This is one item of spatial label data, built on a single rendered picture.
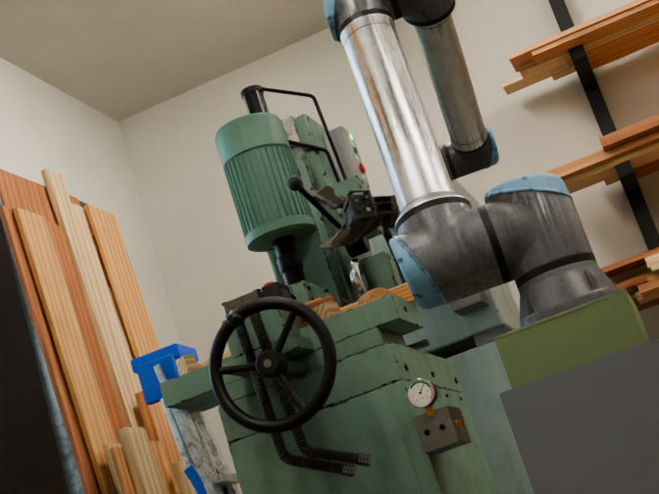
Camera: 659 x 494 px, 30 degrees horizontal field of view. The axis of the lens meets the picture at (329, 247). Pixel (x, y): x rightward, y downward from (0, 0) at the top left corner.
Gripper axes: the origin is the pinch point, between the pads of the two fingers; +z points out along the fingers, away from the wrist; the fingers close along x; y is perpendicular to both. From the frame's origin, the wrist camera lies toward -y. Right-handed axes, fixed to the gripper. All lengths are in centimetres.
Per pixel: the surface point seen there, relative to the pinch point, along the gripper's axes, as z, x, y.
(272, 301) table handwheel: 15.4, 23.5, 6.7
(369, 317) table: -8.4, 25.9, 0.8
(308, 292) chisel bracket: -2.4, 10.0, -16.2
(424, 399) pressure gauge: -13, 49, 6
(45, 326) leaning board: 39, -54, -153
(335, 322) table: -2.2, 24.4, -4.0
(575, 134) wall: -183, -118, -135
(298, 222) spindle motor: -1.7, -5.8, -10.3
